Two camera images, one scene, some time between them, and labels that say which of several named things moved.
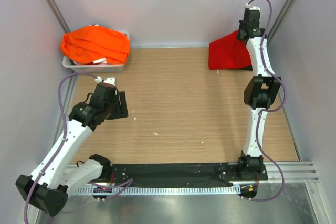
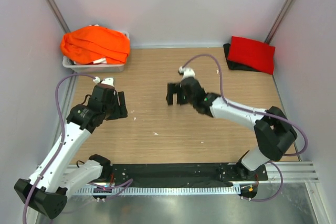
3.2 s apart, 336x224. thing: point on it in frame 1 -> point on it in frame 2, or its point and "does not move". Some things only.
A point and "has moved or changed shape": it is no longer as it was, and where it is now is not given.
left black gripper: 122,111 does not move
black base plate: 206,172 does not move
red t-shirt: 228,53 has moved or changed shape
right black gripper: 240,25 -> 172,89
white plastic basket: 104,67 does not move
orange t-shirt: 83,45 does not move
